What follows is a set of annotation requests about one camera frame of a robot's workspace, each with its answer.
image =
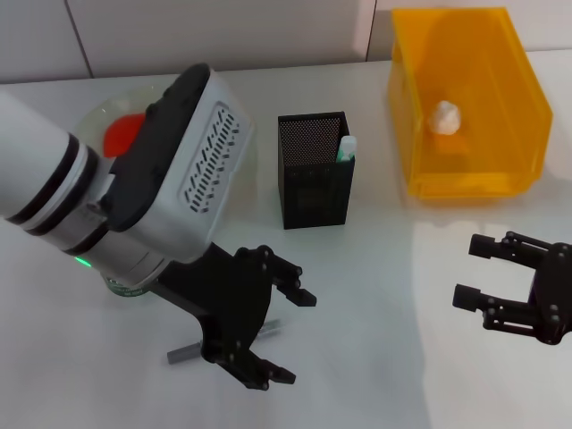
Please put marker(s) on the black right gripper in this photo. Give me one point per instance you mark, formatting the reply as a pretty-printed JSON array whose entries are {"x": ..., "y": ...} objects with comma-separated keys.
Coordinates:
[{"x": 554, "y": 290}]

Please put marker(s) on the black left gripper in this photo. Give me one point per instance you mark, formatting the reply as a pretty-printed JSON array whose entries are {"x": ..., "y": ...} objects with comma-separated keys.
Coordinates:
[{"x": 232, "y": 295}]

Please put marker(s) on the silver glitter marker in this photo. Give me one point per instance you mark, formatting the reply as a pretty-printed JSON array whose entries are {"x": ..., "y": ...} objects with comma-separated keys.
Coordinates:
[{"x": 183, "y": 353}]

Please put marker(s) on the clear water bottle green label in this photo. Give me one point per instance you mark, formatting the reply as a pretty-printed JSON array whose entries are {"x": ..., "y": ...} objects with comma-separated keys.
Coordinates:
[{"x": 127, "y": 291}]

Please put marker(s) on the white paper ball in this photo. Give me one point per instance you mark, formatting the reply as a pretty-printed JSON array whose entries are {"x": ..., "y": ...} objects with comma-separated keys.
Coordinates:
[{"x": 444, "y": 117}]

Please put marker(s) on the green white pen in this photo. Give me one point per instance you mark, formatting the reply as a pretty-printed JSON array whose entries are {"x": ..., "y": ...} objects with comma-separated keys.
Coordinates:
[{"x": 346, "y": 147}]

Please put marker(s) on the red knitted toy orange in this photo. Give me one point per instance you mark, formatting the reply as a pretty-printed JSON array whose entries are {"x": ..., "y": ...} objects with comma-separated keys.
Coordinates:
[{"x": 120, "y": 134}]

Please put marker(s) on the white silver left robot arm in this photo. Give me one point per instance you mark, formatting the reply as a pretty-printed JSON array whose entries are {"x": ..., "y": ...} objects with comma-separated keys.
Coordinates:
[{"x": 36, "y": 161}]

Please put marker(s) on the black mesh pen holder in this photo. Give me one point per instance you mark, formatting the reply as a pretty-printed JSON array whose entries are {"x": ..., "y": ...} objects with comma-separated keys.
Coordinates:
[{"x": 313, "y": 192}]

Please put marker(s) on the green glass fruit plate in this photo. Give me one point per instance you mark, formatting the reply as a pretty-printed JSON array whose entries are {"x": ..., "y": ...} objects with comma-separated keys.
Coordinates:
[{"x": 89, "y": 120}]

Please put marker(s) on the yellow plastic bin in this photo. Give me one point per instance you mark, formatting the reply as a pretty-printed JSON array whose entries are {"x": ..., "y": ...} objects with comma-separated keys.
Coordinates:
[{"x": 491, "y": 89}]

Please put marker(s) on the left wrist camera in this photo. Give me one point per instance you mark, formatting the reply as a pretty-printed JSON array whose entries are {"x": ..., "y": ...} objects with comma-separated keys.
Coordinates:
[{"x": 201, "y": 147}]

